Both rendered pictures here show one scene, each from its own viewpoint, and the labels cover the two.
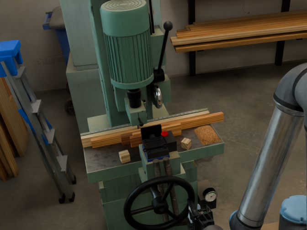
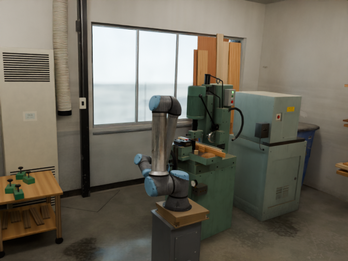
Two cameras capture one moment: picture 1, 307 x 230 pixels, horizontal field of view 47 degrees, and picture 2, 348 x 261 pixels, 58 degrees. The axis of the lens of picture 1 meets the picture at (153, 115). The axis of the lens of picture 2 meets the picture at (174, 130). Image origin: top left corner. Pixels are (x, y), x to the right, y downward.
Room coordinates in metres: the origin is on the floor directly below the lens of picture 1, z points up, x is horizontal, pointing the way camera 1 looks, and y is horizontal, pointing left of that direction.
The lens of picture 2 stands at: (-0.29, -2.47, 1.70)
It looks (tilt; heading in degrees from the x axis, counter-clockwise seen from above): 12 degrees down; 62
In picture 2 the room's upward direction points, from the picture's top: 2 degrees clockwise
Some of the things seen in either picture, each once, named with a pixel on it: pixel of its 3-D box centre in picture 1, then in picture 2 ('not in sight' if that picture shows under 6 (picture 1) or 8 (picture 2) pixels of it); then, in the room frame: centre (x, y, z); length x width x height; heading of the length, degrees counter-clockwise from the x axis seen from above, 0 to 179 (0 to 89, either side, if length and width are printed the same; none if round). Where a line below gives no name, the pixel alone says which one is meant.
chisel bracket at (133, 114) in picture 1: (136, 111); (196, 134); (1.32, 0.07, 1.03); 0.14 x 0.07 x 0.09; 12
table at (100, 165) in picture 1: (155, 154); (188, 153); (1.20, 0.01, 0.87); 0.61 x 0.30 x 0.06; 102
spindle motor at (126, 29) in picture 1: (128, 44); (196, 102); (1.30, 0.07, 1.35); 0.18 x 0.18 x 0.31
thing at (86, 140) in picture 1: (147, 128); (198, 145); (1.33, 0.03, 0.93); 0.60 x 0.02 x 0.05; 102
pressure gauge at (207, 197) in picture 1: (209, 195); (194, 184); (1.15, -0.22, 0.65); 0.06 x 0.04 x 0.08; 102
